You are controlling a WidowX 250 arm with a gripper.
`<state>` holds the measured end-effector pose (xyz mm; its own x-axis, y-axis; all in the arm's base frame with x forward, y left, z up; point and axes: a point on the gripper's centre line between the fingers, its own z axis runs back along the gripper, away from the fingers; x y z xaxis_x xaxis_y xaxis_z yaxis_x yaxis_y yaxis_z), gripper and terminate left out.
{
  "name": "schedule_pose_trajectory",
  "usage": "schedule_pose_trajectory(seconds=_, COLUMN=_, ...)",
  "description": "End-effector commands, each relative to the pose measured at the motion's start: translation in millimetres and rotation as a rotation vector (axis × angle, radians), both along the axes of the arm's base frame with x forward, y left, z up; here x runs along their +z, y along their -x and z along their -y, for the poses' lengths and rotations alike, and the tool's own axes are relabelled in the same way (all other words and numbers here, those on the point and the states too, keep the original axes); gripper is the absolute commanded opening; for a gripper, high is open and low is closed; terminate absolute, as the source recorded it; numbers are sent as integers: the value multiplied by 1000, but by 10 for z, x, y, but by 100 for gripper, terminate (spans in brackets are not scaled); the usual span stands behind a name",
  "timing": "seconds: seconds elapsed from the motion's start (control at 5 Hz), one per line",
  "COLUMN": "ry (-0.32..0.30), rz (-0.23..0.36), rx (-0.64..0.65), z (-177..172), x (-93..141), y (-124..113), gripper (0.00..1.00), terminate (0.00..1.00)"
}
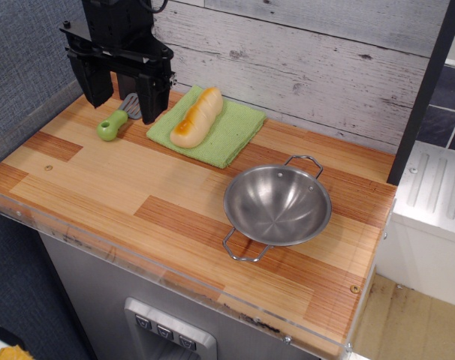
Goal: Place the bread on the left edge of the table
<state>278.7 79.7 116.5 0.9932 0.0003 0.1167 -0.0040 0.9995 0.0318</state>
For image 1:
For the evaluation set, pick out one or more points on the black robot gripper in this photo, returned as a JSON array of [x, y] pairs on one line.
[[117, 36]]

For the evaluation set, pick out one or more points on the toy bread loaf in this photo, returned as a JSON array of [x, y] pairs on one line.
[[198, 119]]

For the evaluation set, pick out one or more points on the clear acrylic table edge guard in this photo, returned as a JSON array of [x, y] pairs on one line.
[[297, 275]]

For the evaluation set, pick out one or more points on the green folded cloth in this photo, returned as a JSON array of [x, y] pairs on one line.
[[230, 133]]

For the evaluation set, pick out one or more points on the grey toy fridge front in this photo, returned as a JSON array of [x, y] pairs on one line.
[[204, 307]]

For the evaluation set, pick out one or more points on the yellow object at corner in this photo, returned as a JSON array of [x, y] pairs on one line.
[[14, 353]]

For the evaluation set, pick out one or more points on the white toy sink counter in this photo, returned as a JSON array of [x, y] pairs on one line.
[[418, 249]]

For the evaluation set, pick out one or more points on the black left frame post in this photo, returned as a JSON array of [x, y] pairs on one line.
[[126, 85]]

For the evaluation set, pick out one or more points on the black frame post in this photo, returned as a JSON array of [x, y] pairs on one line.
[[126, 85], [433, 71]]

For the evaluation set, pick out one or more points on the green handled grey spatula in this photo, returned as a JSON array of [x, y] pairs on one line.
[[108, 129]]

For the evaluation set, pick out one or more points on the steel bowl with handles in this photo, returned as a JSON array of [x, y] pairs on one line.
[[277, 205]]

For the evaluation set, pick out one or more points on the black right frame post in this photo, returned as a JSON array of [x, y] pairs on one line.
[[433, 71]]

